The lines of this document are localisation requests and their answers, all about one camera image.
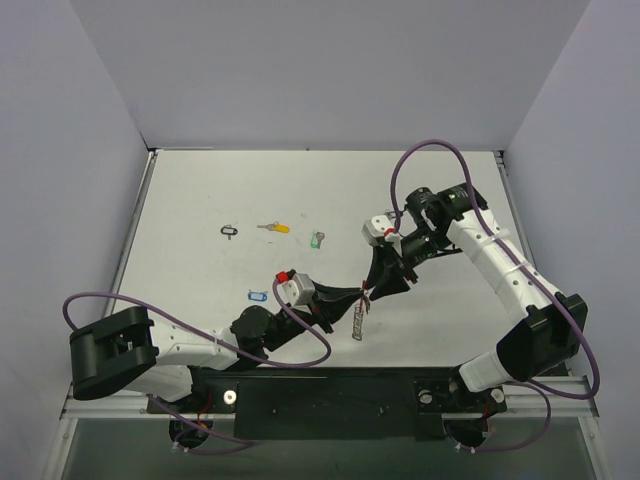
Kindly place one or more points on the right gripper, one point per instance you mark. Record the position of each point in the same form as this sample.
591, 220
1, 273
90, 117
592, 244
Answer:
400, 265

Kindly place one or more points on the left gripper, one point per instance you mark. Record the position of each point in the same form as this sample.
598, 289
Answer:
319, 310

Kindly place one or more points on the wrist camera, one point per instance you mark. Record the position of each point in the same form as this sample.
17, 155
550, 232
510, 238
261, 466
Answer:
299, 289
380, 230

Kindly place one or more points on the key with green tag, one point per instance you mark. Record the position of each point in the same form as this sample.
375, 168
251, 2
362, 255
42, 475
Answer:
317, 239

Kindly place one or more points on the key with yellow tag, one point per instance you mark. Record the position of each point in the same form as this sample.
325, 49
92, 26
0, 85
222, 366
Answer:
275, 227

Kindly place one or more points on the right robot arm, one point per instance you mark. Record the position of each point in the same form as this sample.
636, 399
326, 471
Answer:
545, 323

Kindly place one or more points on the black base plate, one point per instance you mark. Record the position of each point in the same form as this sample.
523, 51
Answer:
342, 403

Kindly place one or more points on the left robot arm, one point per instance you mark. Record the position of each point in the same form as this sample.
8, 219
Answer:
142, 348

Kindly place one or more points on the key with black outlined tag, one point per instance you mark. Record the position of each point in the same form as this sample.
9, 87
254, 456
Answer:
229, 231

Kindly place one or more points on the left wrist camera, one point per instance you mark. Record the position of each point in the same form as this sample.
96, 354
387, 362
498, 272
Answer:
299, 289

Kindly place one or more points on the aluminium front rail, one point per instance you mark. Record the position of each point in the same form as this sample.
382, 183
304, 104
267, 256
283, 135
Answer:
520, 403

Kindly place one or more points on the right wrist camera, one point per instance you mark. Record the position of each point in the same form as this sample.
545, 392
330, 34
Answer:
380, 230

